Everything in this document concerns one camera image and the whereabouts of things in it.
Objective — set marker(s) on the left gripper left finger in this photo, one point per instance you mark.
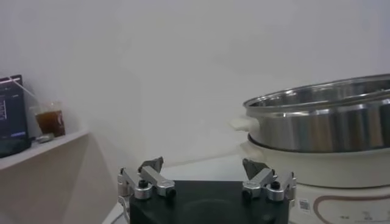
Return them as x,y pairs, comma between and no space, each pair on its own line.
158,182

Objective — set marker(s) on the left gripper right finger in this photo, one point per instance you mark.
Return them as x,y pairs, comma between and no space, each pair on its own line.
259,182

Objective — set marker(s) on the stainless steel steamer basket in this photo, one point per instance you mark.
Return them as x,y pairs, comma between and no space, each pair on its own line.
320,131

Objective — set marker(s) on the white electric cooker pot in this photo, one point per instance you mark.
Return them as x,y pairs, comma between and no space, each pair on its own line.
335,170

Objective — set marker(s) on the white side table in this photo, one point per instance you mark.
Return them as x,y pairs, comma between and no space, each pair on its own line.
61,182

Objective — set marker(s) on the plastic cup of iced coffee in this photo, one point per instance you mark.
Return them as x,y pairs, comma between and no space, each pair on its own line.
51,123

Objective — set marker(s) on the clear drinking straw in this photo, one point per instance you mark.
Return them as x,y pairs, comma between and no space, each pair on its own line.
26,91

